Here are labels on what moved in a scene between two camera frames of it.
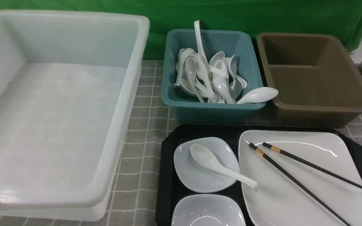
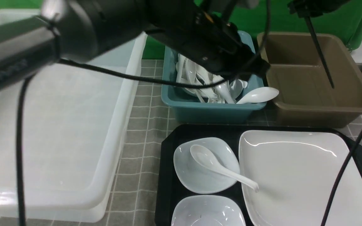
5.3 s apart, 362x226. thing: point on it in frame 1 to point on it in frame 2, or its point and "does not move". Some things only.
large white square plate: [274, 199] does not move
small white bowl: [207, 210] does not move
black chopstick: [267, 158] to [309, 22]
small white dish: [198, 177] does not move
